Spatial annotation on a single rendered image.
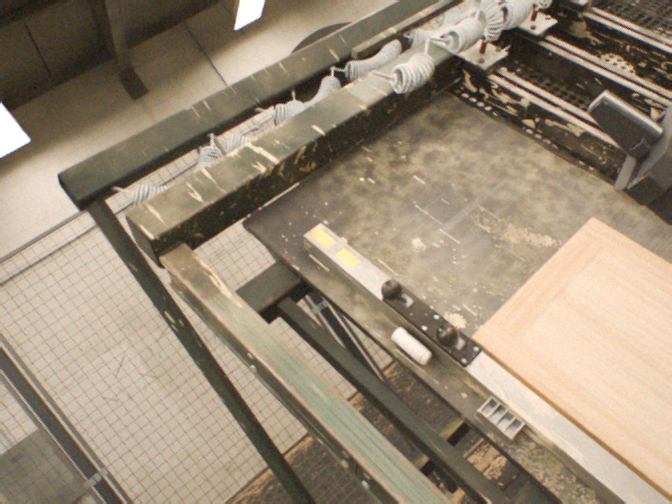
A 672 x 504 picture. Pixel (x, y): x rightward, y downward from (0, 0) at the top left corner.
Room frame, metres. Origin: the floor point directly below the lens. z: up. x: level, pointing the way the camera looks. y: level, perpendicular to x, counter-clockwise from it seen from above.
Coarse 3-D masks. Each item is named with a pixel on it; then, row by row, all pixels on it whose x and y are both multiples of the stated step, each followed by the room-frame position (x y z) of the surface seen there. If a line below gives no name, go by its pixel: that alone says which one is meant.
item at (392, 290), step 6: (384, 282) 0.92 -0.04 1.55; (390, 282) 0.91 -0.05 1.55; (396, 282) 0.91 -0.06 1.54; (384, 288) 0.91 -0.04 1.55; (390, 288) 0.90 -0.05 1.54; (396, 288) 0.90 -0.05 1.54; (402, 288) 0.91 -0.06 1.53; (384, 294) 0.91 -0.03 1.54; (390, 294) 0.90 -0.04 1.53; (396, 294) 0.90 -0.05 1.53; (402, 294) 0.91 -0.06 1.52; (390, 300) 0.91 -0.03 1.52; (402, 300) 0.98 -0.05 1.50; (408, 300) 1.00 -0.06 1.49; (408, 306) 1.00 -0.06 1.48
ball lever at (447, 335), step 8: (440, 328) 0.85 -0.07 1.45; (448, 328) 0.85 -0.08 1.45; (456, 328) 0.85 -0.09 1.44; (440, 336) 0.85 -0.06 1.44; (448, 336) 0.84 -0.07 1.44; (456, 336) 0.85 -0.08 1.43; (440, 344) 0.86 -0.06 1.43; (448, 344) 0.85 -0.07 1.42; (456, 344) 0.94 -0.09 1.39; (464, 344) 0.94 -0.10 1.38
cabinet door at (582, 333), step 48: (576, 240) 1.14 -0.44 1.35; (624, 240) 1.13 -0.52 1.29; (528, 288) 1.06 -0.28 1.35; (576, 288) 1.06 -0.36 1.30; (624, 288) 1.06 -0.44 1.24; (480, 336) 0.99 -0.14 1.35; (528, 336) 0.99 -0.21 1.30; (576, 336) 0.99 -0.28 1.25; (624, 336) 0.99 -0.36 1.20; (528, 384) 0.93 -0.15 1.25; (576, 384) 0.92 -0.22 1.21; (624, 384) 0.92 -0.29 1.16; (624, 432) 0.87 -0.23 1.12
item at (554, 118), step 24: (480, 48) 1.44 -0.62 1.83; (480, 72) 1.45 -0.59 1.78; (504, 72) 1.45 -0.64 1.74; (480, 96) 1.48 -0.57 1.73; (504, 96) 1.42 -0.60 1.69; (528, 96) 1.38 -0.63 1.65; (552, 96) 1.38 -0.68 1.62; (528, 120) 1.40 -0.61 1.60; (552, 120) 1.35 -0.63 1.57; (576, 120) 1.31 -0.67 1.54; (576, 144) 1.33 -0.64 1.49; (600, 144) 1.28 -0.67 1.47
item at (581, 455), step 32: (320, 224) 1.15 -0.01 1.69; (320, 256) 1.13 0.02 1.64; (480, 352) 0.95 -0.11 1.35; (480, 384) 0.91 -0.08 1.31; (512, 384) 0.91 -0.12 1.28; (544, 416) 0.87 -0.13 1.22; (544, 448) 0.87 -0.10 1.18; (576, 448) 0.83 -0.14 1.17; (608, 480) 0.80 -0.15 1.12; (640, 480) 0.80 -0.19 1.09
